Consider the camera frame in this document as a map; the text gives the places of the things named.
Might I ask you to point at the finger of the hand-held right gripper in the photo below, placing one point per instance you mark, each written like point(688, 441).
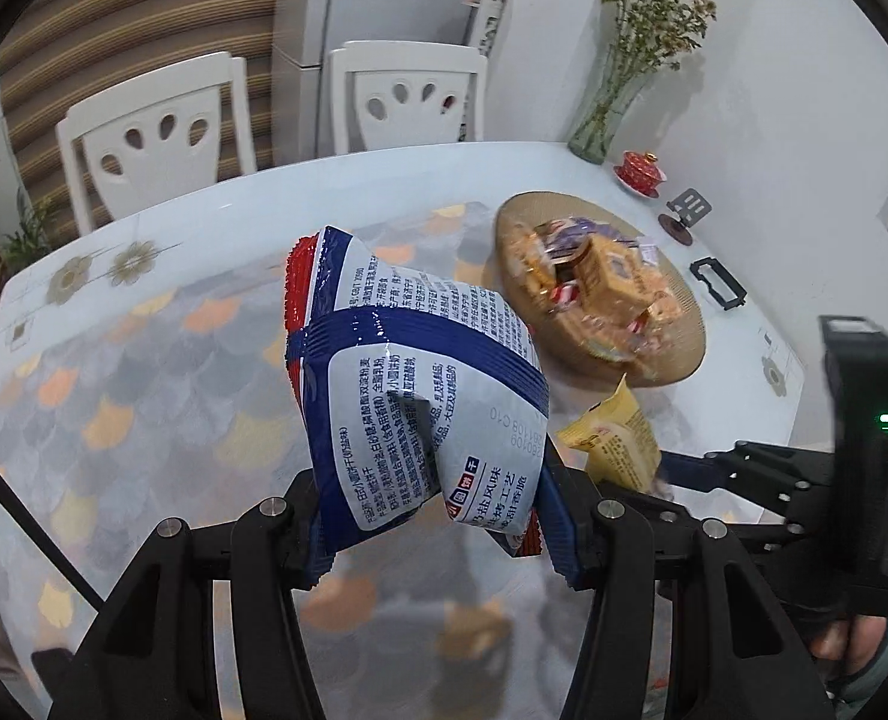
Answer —
point(684, 471)
point(796, 562)

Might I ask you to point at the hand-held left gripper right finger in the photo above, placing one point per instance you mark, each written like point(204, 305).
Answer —
point(556, 532)

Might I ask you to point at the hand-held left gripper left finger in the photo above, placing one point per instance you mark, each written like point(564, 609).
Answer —
point(264, 540)

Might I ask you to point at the yellow snack packet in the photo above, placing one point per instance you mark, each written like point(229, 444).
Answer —
point(616, 435)

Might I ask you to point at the round woven brown tray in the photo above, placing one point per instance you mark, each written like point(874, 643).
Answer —
point(684, 330)

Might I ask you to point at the pile of assorted snack packets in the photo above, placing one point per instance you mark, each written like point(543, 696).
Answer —
point(609, 277)

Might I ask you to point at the blue white cracker packet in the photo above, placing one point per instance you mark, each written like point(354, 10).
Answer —
point(414, 360)

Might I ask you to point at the person's right hand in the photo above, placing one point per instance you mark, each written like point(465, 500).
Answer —
point(838, 641)

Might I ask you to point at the scale pattern table mat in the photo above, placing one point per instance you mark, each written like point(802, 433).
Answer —
point(151, 390)

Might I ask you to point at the dark brown round coaster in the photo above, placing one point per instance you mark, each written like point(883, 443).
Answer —
point(673, 229)

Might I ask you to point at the grey phone stand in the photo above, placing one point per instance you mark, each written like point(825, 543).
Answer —
point(693, 204)

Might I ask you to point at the red lidded teacup set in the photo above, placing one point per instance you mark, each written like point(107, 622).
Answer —
point(639, 172)

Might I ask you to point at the glass vase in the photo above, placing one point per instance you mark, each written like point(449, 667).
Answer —
point(601, 127)

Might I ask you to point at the green potted plant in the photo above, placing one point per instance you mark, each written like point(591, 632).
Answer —
point(28, 240)

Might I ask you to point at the white dining chair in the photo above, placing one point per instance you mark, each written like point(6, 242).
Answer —
point(406, 64)
point(159, 90)

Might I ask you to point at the dried flower bunch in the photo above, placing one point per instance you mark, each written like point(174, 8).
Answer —
point(650, 7)

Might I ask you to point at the red white hanging decoration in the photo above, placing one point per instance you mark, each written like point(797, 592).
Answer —
point(496, 7)

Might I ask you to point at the black rectangular frame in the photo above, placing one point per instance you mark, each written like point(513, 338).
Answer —
point(703, 281)

